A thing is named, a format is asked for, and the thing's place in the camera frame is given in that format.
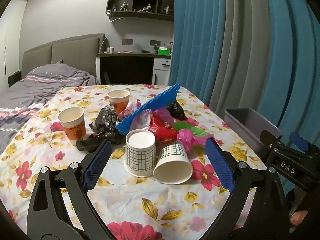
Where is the floral tablecloth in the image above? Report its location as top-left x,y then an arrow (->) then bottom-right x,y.
0,84 -> 268,240

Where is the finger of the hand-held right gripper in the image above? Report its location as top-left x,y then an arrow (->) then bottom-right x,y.
289,131 -> 320,161
260,129 -> 285,153

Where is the blue foam net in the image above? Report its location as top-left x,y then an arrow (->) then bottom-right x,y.
115,83 -> 181,135

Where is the white cable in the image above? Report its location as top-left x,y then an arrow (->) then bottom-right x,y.
101,17 -> 125,53

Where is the grey curtain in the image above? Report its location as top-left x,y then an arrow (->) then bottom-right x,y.
207,0 -> 274,125

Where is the white red-print plastic bag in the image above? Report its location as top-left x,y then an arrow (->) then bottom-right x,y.
117,99 -> 142,120

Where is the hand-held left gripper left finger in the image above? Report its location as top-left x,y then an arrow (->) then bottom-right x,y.
27,139 -> 118,240

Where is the person's right hand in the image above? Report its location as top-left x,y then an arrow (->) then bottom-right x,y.
290,210 -> 309,227

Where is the grey plastic bin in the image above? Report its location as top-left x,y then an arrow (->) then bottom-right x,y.
224,107 -> 283,159

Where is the red plastic bag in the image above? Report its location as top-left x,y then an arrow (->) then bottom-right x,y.
149,110 -> 178,143

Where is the grey padded headboard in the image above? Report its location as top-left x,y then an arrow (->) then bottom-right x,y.
21,33 -> 105,79

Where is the green foam net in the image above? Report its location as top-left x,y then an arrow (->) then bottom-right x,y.
174,121 -> 215,147

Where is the row of figurines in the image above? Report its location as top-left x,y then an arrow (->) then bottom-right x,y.
107,0 -> 174,14

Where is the grid-pattern paper cup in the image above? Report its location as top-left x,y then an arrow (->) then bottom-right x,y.
124,129 -> 156,178
153,140 -> 193,185

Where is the purple plastic bag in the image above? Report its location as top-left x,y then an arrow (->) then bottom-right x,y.
155,106 -> 173,121

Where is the dark desk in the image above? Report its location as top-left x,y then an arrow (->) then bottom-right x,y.
96,51 -> 173,85

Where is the grey striped blanket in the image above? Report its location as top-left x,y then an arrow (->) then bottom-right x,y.
0,64 -> 100,150

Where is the dark wall shelf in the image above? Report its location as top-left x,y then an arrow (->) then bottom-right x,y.
106,0 -> 175,22

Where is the blue curtain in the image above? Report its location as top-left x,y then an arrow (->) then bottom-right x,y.
257,0 -> 320,145
170,0 -> 234,105

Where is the large black plastic bag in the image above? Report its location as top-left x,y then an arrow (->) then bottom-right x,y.
76,104 -> 123,153

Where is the orange paper cup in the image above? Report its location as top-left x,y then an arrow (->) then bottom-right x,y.
58,107 -> 87,141
108,89 -> 131,114

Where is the pale pink plastic bag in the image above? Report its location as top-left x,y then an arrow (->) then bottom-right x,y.
130,109 -> 153,132

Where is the black bed frame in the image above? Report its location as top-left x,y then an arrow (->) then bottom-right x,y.
7,71 -> 23,88

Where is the white drawer cabinet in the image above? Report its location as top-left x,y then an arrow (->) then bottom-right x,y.
152,57 -> 172,85

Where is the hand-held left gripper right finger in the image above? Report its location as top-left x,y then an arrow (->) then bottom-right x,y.
204,137 -> 293,240

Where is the small black plastic bag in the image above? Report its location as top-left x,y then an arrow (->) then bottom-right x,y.
165,101 -> 187,121

